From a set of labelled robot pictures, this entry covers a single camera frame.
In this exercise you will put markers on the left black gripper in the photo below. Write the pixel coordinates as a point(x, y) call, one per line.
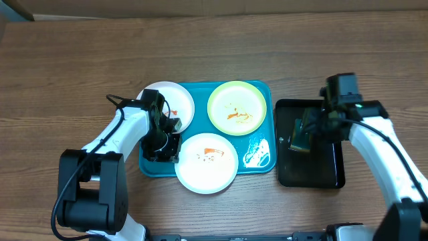
point(170, 156)

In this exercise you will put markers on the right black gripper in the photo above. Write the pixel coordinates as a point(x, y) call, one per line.
point(313, 116)

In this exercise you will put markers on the green yellow sponge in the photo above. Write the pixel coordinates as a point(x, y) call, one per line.
point(301, 140)

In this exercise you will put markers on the white plate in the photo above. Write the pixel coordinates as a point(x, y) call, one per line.
point(208, 163)
point(179, 99)

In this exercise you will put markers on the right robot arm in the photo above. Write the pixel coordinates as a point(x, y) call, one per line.
point(366, 125)

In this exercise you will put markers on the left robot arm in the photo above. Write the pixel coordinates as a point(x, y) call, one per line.
point(92, 188)

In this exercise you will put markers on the black rectangular tray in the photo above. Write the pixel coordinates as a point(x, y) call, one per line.
point(321, 167)

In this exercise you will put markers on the teal plastic tray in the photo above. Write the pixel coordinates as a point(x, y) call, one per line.
point(257, 150)

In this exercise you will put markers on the green rimmed plate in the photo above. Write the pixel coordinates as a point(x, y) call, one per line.
point(236, 108)

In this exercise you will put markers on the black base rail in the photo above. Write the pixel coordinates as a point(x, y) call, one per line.
point(296, 236)

